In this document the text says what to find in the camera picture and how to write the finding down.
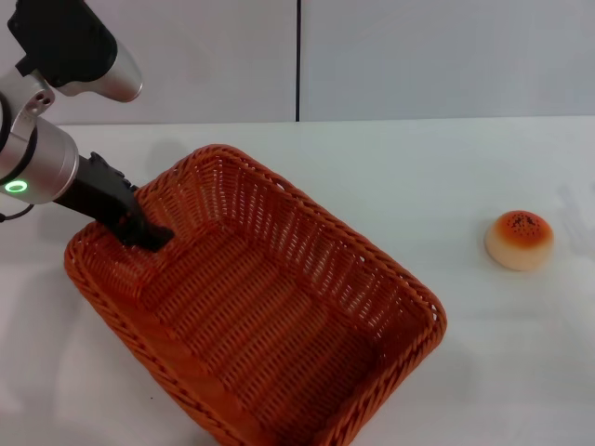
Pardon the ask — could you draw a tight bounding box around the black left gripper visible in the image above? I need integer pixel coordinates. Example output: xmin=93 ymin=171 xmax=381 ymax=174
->
xmin=53 ymin=151 xmax=176 ymax=254

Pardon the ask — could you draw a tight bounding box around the orange woven rectangular basket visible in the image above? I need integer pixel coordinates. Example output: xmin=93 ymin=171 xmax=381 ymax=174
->
xmin=63 ymin=143 xmax=448 ymax=446

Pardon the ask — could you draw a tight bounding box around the round bun with sesame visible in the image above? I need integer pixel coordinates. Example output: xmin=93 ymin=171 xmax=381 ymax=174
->
xmin=483 ymin=210 xmax=555 ymax=272

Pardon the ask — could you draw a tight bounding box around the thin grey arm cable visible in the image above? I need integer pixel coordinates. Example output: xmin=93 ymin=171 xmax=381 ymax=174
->
xmin=0 ymin=203 xmax=34 ymax=224

